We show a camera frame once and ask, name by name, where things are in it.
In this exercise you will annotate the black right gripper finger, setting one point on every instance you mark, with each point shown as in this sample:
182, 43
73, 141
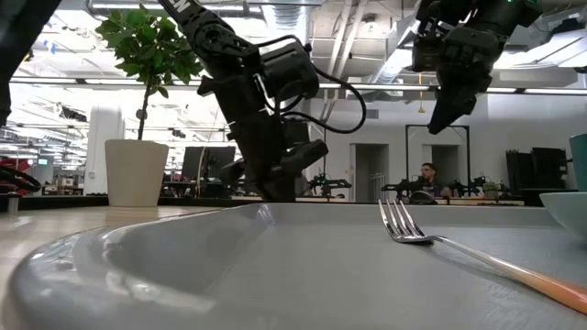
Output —
468, 101
445, 110

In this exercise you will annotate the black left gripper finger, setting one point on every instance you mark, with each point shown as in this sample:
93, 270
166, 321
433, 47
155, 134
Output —
269, 192
287, 192

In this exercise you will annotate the green plastic cup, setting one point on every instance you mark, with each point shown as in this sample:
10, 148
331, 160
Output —
580, 160

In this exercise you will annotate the white bowl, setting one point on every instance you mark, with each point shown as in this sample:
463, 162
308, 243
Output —
568, 211

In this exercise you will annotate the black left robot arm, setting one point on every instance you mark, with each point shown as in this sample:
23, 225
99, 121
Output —
197, 23

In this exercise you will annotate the black background robot arm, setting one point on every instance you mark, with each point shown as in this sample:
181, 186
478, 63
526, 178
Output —
399, 187
472, 187
328, 184

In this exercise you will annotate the large white plate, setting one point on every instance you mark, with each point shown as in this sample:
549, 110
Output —
275, 275

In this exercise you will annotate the yellow hanging pendant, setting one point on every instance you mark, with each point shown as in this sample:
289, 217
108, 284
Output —
421, 103

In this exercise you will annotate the ceiling light strip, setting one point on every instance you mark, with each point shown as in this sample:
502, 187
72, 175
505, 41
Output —
390, 87
500, 90

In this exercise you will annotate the long wooden background table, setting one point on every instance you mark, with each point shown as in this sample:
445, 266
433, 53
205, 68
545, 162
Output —
330, 200

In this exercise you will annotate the grey doorway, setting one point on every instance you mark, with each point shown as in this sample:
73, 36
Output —
451, 160
371, 169

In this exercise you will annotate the black computer monitor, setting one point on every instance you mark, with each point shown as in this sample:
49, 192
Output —
206, 162

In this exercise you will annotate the person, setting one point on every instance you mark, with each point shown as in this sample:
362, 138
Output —
429, 172

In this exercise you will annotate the small green potted plant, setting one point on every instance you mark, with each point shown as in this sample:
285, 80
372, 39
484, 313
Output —
491, 188

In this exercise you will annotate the black round dome object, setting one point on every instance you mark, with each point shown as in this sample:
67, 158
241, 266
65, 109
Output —
422, 198

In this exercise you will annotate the black storage cabinets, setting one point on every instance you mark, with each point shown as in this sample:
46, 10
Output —
536, 167

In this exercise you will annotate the cream plant pot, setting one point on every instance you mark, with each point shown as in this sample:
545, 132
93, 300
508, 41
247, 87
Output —
136, 174

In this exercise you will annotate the green leafy indoor tree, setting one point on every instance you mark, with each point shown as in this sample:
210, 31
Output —
151, 46

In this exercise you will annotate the white building column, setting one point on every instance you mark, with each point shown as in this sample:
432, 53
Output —
103, 160

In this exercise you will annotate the green exit sign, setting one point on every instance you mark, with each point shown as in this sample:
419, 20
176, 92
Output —
43, 161

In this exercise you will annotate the red machine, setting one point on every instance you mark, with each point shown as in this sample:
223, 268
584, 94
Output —
11, 162

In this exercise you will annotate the silver metal cylinder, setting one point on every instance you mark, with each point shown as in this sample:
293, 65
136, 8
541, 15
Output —
12, 204

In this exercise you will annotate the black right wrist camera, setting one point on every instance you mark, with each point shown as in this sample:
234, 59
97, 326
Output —
426, 52

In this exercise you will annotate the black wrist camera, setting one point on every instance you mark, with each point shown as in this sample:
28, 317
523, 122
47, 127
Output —
291, 69
426, 52

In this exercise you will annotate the black rectangular frame stand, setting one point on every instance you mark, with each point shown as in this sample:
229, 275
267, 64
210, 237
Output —
468, 151

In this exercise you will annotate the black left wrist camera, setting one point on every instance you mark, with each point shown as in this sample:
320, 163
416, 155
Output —
291, 69

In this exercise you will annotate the silver ceiling duct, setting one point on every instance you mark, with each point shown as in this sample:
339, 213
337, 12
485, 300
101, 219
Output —
390, 64

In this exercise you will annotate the wall air vent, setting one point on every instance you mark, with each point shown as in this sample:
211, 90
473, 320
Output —
372, 114

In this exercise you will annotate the black table edge frame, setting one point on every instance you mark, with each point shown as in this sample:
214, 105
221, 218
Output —
55, 201

